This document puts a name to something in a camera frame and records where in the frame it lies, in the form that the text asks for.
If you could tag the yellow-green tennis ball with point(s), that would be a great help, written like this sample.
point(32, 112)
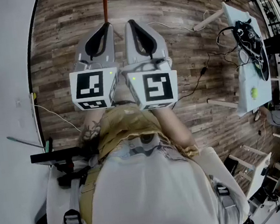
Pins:
point(254, 92)

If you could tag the black clamp mount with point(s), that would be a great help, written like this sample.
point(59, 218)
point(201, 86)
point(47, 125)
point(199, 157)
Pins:
point(72, 176)

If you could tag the small white table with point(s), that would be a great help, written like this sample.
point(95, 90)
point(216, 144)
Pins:
point(260, 175)

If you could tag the black floor bag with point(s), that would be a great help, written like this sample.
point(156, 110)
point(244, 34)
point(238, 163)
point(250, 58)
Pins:
point(231, 166)

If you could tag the person's khaki overalls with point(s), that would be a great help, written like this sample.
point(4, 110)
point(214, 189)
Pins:
point(126, 123)

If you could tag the person's white t-shirt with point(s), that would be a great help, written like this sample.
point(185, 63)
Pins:
point(153, 196)

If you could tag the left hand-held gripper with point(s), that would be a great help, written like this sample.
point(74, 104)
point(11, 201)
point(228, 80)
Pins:
point(90, 89)

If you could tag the person's left forearm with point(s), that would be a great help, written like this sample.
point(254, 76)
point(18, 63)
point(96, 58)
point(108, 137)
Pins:
point(89, 130)

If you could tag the white table with wooden legs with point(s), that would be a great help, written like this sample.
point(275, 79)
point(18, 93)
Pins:
point(248, 95)

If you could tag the person's right forearm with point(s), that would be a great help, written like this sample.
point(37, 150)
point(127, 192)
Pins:
point(176, 129)

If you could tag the black flat tablet device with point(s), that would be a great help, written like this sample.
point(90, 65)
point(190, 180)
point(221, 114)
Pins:
point(59, 155)

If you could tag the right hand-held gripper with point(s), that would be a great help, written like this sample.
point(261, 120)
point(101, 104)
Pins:
point(157, 86)

